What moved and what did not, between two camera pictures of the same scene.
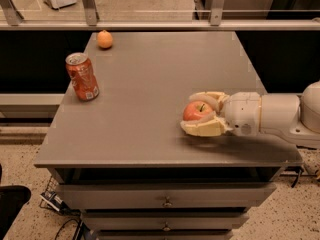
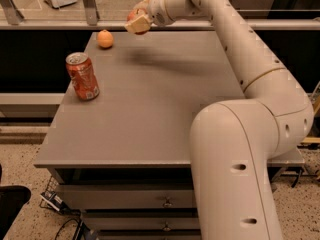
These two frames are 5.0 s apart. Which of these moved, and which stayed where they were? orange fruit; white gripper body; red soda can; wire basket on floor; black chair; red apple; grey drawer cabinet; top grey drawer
Moved: white gripper body; red apple
Stayed: red soda can; orange fruit; top grey drawer; wire basket on floor; grey drawer cabinet; black chair
